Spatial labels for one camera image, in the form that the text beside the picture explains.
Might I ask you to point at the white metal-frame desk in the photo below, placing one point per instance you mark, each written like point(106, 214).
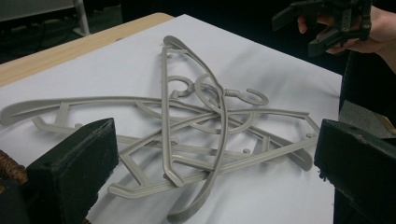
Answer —
point(81, 18)

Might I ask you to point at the grey plastic clothes hanger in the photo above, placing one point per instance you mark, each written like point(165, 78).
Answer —
point(264, 155)
point(31, 107)
point(223, 124)

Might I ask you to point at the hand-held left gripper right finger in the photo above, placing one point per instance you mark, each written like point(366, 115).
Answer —
point(358, 161)

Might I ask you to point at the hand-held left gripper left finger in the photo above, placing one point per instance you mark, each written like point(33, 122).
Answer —
point(71, 174)

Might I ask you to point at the brown wicker basket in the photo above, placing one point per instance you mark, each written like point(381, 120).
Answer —
point(12, 168)

